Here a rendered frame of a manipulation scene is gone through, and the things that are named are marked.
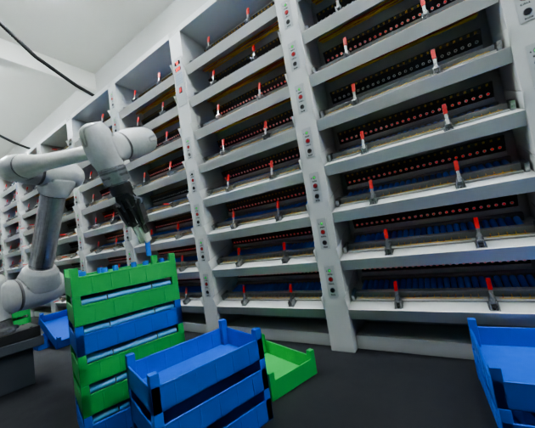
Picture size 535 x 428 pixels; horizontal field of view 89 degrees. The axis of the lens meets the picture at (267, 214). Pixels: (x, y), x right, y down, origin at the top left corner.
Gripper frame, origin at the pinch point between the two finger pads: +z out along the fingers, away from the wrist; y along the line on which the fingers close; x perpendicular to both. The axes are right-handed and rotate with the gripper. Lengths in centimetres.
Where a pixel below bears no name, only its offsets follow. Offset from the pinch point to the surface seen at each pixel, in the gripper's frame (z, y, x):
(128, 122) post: -50, -66, 98
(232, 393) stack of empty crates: 32, 42, -38
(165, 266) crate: 8.9, 14.2, -11.4
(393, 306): 47, 84, 6
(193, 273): 41, -14, 34
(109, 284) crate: 4.8, 5.7, -25.8
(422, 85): -23, 105, 31
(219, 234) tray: 21.4, 9.0, 36.9
